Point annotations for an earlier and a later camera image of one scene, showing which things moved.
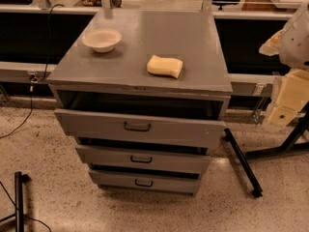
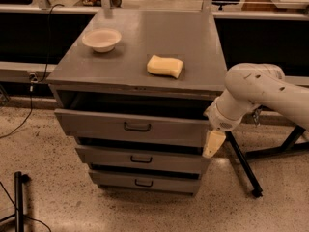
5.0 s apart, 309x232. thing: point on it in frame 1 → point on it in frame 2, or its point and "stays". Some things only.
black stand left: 19,179 stays
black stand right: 243,158 stays
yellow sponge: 164,66 stays
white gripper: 295,45 → 219,119
